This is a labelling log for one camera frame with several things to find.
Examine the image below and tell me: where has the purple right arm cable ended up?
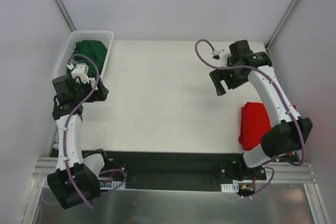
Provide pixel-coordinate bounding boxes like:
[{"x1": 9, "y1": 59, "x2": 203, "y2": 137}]
[{"x1": 194, "y1": 39, "x2": 307, "y2": 204}]

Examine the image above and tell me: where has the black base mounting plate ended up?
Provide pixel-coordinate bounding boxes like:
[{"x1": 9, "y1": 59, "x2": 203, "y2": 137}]
[{"x1": 106, "y1": 151, "x2": 266, "y2": 191}]

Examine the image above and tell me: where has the white plastic basket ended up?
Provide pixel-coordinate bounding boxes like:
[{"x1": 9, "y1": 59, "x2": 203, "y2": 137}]
[{"x1": 53, "y1": 30, "x2": 114, "y2": 78}]

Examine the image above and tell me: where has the left aluminium frame post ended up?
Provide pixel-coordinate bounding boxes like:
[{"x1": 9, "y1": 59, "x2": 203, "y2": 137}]
[{"x1": 39, "y1": 0, "x2": 79, "y2": 32}]

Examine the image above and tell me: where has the left white cable duct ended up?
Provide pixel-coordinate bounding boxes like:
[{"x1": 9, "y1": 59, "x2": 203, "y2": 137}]
[{"x1": 99, "y1": 180, "x2": 126, "y2": 190}]

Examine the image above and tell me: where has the green t shirt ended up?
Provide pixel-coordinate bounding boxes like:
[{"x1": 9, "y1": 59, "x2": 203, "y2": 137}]
[{"x1": 71, "y1": 40, "x2": 108, "y2": 78}]

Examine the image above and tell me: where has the right aluminium frame post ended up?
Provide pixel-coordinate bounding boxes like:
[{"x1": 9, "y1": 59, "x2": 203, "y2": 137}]
[{"x1": 265, "y1": 0, "x2": 301, "y2": 52}]

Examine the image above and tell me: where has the red t shirt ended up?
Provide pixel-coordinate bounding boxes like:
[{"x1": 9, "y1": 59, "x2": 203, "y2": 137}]
[{"x1": 238, "y1": 102, "x2": 271, "y2": 151}]

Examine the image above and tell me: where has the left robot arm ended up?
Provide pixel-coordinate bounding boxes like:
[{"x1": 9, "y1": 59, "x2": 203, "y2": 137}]
[{"x1": 47, "y1": 75, "x2": 111, "y2": 209}]

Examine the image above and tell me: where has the right white cable duct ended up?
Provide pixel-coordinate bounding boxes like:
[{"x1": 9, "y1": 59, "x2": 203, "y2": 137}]
[{"x1": 220, "y1": 183, "x2": 239, "y2": 193}]

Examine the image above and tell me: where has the white cable duct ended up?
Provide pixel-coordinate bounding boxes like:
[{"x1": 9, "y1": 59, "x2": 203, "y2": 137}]
[
  {"x1": 99, "y1": 180, "x2": 126, "y2": 190},
  {"x1": 220, "y1": 183, "x2": 239, "y2": 193}
]

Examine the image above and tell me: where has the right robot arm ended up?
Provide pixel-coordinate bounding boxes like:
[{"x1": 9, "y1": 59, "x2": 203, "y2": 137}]
[{"x1": 209, "y1": 40, "x2": 312, "y2": 181}]

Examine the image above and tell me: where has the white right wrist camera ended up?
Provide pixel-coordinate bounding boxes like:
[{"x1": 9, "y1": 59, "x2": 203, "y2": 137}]
[{"x1": 212, "y1": 49, "x2": 225, "y2": 60}]

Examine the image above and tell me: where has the aluminium frame post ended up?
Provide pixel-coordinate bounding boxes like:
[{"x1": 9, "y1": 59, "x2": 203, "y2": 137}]
[
  {"x1": 265, "y1": 0, "x2": 301, "y2": 52},
  {"x1": 39, "y1": 0, "x2": 79, "y2": 32}
]

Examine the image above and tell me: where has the aluminium front rail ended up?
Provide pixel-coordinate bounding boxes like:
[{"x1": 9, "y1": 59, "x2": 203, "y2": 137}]
[{"x1": 33, "y1": 140, "x2": 316, "y2": 183}]

